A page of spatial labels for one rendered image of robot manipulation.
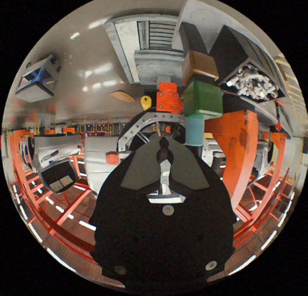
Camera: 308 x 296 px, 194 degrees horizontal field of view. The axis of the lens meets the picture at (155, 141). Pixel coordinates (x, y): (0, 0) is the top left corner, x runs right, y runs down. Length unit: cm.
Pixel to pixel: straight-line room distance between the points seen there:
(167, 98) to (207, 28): 39
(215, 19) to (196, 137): 40
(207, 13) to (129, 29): 52
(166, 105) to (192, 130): 20
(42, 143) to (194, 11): 271
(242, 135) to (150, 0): 92
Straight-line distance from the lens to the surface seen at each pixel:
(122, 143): 51
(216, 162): 37
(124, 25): 68
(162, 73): 76
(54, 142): 262
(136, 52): 76
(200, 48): 17
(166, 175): 39
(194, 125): 40
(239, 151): 66
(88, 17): 79
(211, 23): 26
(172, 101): 51
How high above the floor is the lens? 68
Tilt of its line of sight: 7 degrees up
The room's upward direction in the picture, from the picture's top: 179 degrees counter-clockwise
